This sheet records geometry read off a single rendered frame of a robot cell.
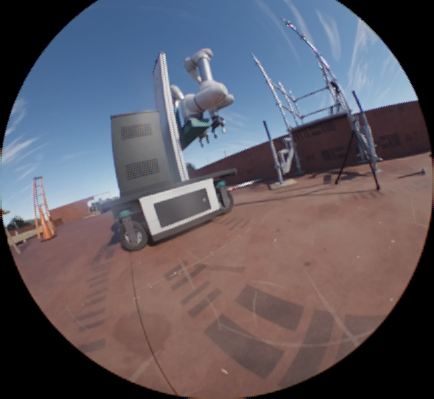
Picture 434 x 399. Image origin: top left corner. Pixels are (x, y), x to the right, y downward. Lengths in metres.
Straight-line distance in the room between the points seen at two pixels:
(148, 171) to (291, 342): 0.88
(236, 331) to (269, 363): 0.10
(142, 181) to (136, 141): 0.24
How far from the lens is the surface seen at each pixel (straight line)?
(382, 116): 2.51
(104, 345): 0.46
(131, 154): 0.83
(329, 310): 0.35
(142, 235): 0.84
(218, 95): 0.96
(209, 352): 0.33
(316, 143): 2.33
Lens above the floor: 0.30
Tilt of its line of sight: 3 degrees down
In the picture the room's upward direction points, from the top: 15 degrees counter-clockwise
